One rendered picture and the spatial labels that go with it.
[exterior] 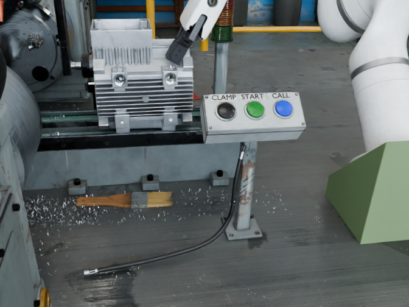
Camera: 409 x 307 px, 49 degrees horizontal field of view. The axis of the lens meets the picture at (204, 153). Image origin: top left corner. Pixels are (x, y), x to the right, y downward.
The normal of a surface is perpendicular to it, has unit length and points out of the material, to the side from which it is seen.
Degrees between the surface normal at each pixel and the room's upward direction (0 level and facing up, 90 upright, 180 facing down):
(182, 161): 90
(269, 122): 37
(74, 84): 90
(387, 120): 55
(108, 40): 90
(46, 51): 90
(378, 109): 62
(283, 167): 0
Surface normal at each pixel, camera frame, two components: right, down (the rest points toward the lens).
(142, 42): 0.18, 0.48
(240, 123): 0.12, -0.40
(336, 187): -0.99, 0.06
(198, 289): 0.03, -0.88
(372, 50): -0.51, -0.18
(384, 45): -0.19, -0.20
